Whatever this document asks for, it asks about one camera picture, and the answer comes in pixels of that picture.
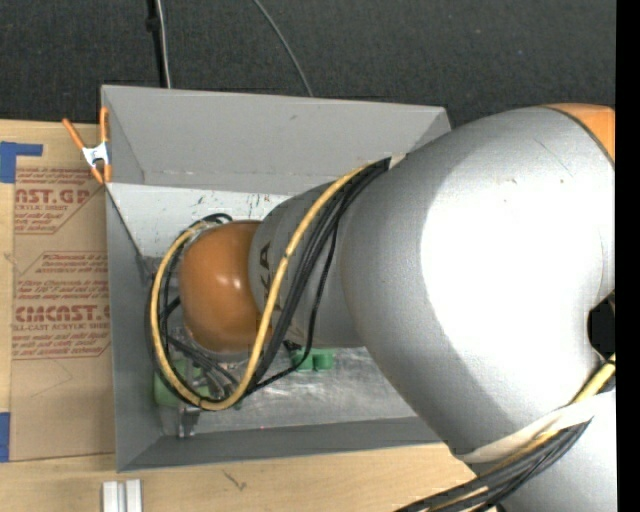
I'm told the brown cardboard board, red print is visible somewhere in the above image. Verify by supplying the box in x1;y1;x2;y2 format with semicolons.
0;118;119;464

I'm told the grey metal bin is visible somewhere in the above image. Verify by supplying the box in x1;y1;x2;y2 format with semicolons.
99;84;454;474

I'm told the pale green block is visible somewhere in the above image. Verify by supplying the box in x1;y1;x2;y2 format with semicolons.
151;372;179;408

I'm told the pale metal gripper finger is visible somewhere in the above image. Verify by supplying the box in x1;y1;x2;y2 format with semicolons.
177;403;200;440

